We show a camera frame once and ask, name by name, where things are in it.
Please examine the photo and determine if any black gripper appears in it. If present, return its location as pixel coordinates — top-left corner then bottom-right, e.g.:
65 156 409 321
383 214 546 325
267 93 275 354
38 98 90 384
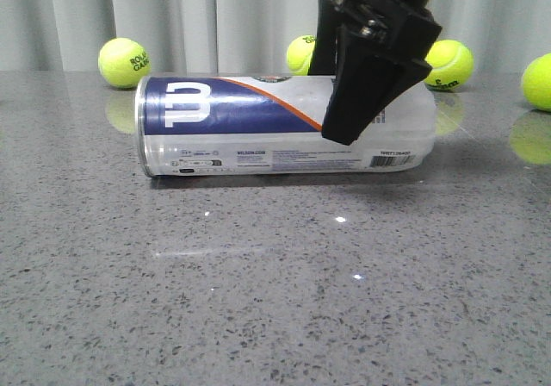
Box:
308 0 442 146

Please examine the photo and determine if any clear Wilson tennis ball can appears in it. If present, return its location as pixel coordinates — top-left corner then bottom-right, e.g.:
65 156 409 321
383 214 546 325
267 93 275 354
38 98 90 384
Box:
134 76 436 177

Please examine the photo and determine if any tennis ball centre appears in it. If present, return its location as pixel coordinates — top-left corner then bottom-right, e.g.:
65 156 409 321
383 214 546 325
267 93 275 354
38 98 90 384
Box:
286 34 316 76

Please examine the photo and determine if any Wilson tennis ball right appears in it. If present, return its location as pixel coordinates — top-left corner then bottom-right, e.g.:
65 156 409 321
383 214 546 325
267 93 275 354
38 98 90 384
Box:
424 40 474 90

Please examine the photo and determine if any tennis ball far right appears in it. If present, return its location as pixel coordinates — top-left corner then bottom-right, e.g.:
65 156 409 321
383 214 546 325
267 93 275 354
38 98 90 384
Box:
521 53 550 112

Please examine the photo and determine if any tennis ball far left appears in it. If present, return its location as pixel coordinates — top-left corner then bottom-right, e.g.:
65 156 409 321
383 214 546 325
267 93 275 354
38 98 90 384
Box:
97 38 151 89

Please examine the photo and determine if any grey curtain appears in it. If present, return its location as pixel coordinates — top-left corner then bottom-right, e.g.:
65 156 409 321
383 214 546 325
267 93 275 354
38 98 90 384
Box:
1 0 550 74

